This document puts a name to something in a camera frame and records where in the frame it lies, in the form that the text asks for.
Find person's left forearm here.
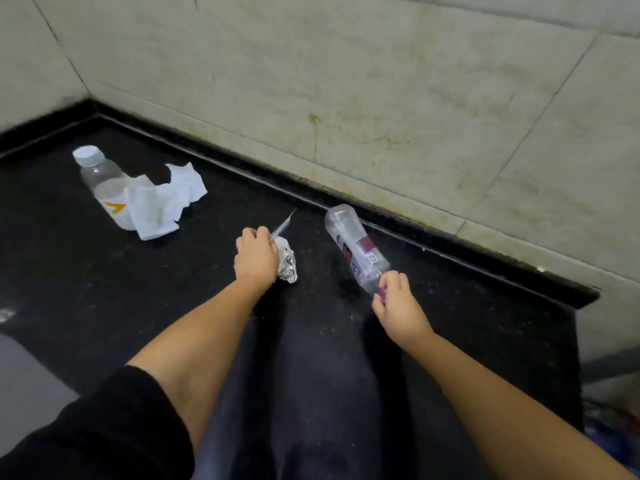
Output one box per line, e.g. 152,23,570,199
127,279,273,453

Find person's right forearm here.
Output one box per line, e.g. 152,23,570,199
405,332,636,480

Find foil ball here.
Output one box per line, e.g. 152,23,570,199
273,237,299,285

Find grey metal bar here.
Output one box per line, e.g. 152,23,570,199
579,347,640,385

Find person's left hand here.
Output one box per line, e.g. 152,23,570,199
233,226,281,291

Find person's black left sleeve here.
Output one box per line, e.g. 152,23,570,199
0,365,196,480

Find clear bottle purple label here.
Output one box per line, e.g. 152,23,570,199
324,203,392,301

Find bottle with orange mark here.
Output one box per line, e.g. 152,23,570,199
72,145,139,231

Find person's right hand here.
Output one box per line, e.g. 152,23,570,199
371,270,435,351

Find white tissue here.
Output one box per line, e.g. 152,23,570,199
125,162,209,241

